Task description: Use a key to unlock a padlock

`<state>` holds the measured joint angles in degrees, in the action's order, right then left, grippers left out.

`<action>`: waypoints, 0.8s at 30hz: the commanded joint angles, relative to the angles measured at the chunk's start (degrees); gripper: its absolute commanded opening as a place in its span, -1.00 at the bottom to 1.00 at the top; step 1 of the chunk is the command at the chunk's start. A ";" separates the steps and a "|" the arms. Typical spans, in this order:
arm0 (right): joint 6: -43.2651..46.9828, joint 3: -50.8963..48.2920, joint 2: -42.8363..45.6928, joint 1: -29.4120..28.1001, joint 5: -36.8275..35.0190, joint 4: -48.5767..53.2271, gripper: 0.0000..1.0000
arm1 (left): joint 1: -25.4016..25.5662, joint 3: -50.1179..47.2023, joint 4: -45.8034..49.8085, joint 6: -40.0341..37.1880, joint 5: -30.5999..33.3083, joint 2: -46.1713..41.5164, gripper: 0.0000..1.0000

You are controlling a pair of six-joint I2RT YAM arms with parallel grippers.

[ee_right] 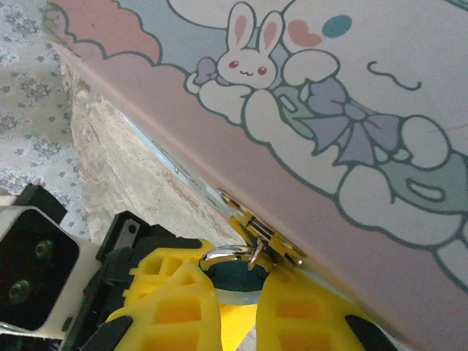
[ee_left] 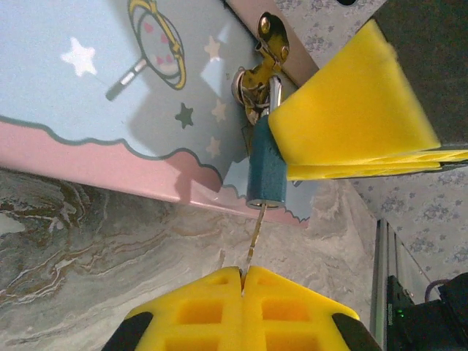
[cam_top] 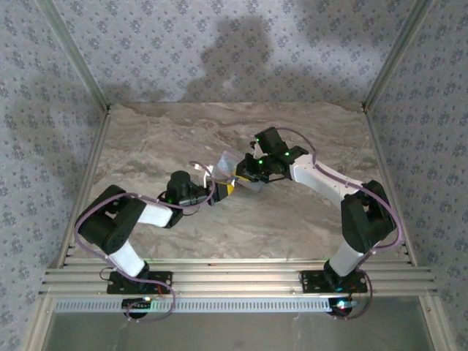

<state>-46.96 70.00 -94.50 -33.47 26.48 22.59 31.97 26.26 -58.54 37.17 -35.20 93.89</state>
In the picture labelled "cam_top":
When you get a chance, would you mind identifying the black controller board with LED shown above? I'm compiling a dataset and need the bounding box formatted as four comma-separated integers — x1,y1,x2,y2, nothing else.
328,297,358,318
121,297,154,317

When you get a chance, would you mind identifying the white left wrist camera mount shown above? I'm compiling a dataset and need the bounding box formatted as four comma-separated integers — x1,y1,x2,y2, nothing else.
189,162,217,188

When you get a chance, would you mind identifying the aluminium mounting rail beam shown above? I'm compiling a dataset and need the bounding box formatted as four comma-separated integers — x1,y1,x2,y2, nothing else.
39,257,439,298

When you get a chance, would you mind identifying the aluminium table edge rail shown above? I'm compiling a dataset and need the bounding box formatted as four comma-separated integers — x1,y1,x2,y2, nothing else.
49,107,113,270
363,107,420,267

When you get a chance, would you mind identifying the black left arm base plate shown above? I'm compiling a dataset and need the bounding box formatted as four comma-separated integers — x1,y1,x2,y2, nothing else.
107,271,173,295

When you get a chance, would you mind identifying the grey slotted cable duct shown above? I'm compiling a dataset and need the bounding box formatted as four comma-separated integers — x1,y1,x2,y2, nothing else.
53,296,332,314

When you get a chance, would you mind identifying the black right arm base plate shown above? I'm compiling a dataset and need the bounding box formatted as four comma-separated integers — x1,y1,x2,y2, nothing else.
299,269,369,294

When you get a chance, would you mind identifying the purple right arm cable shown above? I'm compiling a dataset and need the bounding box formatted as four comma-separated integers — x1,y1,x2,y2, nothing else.
276,127,404,322

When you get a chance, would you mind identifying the aluminium frame post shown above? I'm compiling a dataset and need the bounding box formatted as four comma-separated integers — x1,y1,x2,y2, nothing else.
35,0,112,113
363,0,437,113

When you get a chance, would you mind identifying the short aluminium frame leg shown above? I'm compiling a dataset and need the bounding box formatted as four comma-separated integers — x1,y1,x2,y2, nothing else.
23,295,56,351
418,295,458,351

